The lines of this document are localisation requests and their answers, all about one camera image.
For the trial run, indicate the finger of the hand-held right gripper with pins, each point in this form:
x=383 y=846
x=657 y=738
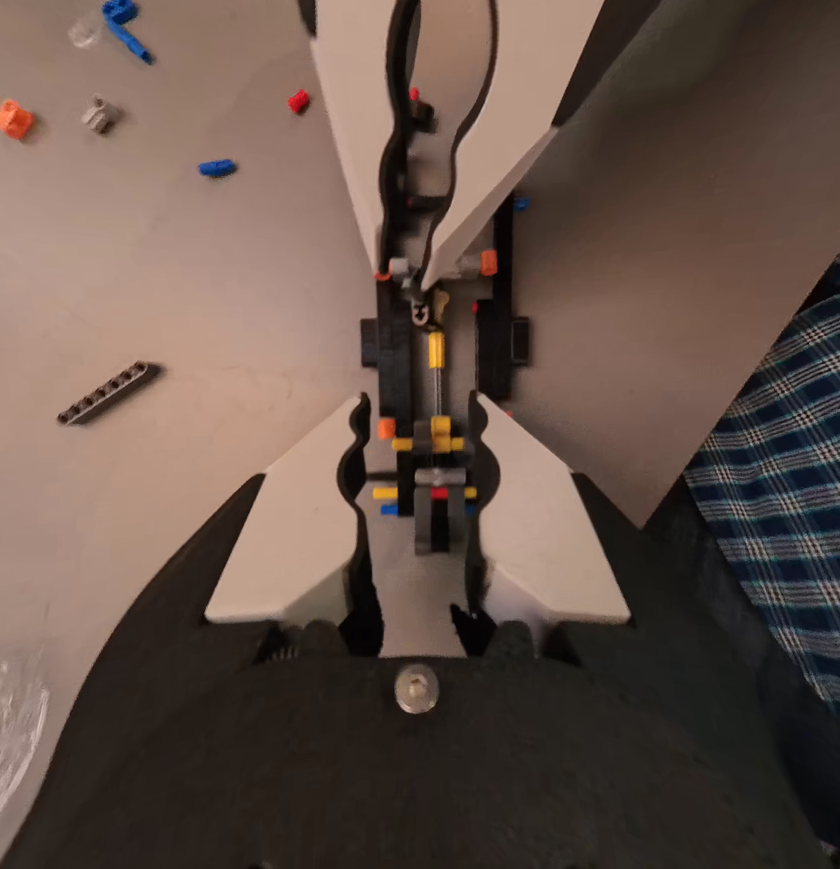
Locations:
x=352 y=88
x=521 y=81

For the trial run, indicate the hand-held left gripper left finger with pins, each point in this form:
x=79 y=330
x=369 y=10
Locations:
x=291 y=543

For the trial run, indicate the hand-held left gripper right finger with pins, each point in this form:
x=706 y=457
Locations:
x=549 y=543

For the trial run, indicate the black lego technic assembly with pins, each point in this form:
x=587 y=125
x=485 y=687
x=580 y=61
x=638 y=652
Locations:
x=392 y=353

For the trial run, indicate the red lego bush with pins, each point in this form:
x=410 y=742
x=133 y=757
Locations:
x=298 y=101

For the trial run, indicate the black lego piece red pin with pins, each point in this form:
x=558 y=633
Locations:
x=425 y=115

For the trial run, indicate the blue lego pin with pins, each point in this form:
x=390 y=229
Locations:
x=217 y=168

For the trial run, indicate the blue angled lego piece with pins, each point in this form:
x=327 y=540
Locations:
x=124 y=30

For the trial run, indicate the grey lego beam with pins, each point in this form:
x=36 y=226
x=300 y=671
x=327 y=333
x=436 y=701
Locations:
x=107 y=394

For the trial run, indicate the light grey lego connector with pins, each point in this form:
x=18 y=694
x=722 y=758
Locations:
x=101 y=115

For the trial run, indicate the clear lego piece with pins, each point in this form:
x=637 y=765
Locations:
x=86 y=34

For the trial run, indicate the orange lego piece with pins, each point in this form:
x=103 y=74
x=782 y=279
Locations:
x=12 y=119

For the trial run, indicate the blue plaid shirt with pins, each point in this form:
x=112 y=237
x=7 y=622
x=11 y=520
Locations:
x=786 y=441

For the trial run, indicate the clear plastic bag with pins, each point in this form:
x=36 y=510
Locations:
x=12 y=733

